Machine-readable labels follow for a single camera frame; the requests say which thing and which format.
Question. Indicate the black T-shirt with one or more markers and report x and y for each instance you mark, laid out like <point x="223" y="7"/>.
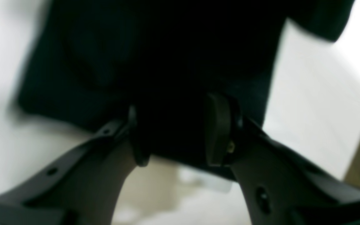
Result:
<point x="95" y="58"/>

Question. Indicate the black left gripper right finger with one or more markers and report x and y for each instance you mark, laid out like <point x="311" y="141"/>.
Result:
<point x="280" y="186"/>

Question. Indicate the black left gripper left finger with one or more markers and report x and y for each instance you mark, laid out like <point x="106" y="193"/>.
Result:
<point x="83" y="185"/>

